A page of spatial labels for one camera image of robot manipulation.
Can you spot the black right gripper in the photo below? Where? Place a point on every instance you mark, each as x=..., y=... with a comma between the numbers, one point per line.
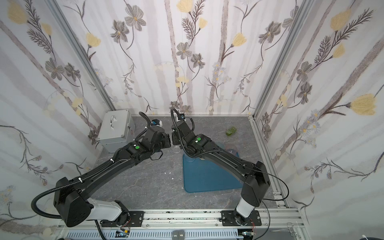
x=175, y=136

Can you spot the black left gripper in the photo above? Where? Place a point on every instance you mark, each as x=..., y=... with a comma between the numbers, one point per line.
x=165, y=140

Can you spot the pink plastic cup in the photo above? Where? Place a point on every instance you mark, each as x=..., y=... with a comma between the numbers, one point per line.
x=232, y=149

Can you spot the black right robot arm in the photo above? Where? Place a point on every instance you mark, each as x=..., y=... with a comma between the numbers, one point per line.
x=254, y=176

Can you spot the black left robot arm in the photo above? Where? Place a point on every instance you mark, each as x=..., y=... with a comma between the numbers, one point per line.
x=74, y=201

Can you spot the teal plastic tray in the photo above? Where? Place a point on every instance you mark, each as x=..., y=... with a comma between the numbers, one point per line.
x=205, y=176

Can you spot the clear small round cup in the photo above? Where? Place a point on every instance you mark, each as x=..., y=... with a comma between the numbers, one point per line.
x=176, y=149

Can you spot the silver aluminium case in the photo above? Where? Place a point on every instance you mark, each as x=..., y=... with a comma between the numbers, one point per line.
x=117, y=130

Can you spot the small green block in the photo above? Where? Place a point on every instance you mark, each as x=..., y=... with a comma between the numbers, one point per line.
x=230, y=131

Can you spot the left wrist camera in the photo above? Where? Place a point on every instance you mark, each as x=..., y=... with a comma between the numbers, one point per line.
x=156, y=122

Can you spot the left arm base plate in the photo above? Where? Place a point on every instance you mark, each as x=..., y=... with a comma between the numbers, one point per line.
x=126, y=219

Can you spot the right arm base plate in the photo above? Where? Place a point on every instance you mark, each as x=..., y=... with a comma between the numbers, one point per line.
x=241, y=218

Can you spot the aluminium mounting rail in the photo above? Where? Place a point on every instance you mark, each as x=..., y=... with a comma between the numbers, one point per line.
x=264, y=224

